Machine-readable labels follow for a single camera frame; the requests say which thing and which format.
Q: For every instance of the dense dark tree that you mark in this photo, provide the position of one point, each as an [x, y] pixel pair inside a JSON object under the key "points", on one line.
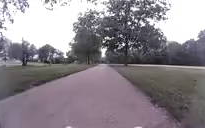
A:
{"points": [[86, 46]]}

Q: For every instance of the tall leafy tree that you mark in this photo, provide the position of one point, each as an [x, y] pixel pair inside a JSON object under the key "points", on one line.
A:
{"points": [[125, 50]]}

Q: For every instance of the grey paved path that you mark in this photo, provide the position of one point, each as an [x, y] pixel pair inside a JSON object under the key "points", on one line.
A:
{"points": [[90, 100]]}

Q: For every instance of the robot's own part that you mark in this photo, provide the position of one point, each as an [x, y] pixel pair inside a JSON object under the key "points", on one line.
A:
{"points": [[138, 127], [68, 127]]}

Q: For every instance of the green grass lawn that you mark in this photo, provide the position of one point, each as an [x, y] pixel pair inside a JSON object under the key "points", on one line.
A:
{"points": [[170, 86], [26, 76]]}

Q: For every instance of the group of trees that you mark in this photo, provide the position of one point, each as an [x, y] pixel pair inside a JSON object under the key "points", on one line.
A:
{"points": [[25, 53]]}

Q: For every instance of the pale road strip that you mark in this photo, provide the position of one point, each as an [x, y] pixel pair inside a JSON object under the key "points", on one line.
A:
{"points": [[190, 66]]}

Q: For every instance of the row of trees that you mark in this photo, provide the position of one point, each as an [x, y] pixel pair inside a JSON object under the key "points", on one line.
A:
{"points": [[196, 53]]}

